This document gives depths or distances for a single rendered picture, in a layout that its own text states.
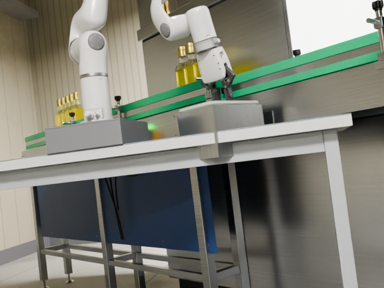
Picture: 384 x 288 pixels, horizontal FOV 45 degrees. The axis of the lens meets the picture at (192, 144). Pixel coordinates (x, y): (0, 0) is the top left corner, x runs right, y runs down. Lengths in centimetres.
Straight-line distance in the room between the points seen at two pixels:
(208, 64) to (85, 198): 126
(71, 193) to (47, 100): 252
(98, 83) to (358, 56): 81
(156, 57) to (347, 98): 123
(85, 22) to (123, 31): 316
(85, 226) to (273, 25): 142
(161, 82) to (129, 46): 240
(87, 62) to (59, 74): 345
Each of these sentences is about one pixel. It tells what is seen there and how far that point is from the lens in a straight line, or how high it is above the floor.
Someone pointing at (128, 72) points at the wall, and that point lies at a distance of 469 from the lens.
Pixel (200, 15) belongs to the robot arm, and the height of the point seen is 111.
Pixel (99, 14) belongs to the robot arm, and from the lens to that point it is 164.
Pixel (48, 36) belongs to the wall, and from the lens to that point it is 516.
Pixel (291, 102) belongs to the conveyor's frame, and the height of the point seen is 82.
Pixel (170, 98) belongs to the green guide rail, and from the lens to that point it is 184.
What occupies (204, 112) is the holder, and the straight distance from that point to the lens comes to 139.
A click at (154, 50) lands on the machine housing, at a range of 242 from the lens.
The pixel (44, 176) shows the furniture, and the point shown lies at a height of 68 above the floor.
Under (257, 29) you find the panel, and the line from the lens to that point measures 187.
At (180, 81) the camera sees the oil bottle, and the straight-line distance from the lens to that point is 196.
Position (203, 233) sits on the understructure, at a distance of 174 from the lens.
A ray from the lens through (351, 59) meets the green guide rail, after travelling 143.
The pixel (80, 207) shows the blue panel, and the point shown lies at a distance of 256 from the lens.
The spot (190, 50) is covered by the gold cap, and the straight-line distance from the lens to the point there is 194.
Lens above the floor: 66
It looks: 3 degrees up
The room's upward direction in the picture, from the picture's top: 7 degrees counter-clockwise
